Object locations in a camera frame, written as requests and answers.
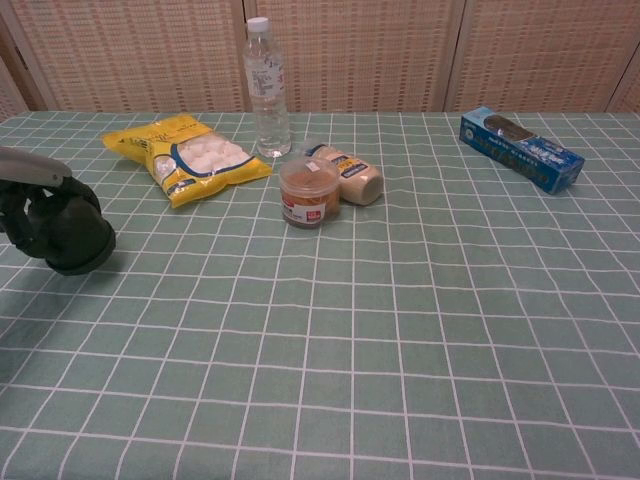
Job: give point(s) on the cream squeeze bottle blue label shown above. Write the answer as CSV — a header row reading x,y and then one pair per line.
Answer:
x,y
356,177

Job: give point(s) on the dark green dome cover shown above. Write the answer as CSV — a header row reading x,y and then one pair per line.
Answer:
x,y
75,220

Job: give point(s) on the yellow bag of white candies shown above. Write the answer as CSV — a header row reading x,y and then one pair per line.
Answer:
x,y
192,160

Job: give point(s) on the green white checked tablecloth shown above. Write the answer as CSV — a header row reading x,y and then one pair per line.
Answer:
x,y
350,325

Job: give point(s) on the clear jar with orange contents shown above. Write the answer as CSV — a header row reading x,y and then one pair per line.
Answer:
x,y
307,192

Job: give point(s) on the woven bamboo screen panel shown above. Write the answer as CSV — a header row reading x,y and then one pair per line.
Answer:
x,y
545,55
360,55
631,95
135,55
7,85

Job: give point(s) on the clear plastic water bottle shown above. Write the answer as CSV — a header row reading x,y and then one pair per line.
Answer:
x,y
267,100

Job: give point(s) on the blue rectangular carton box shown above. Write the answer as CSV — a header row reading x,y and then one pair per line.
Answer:
x,y
525,150

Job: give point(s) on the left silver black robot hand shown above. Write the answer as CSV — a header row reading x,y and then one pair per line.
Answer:
x,y
30,167

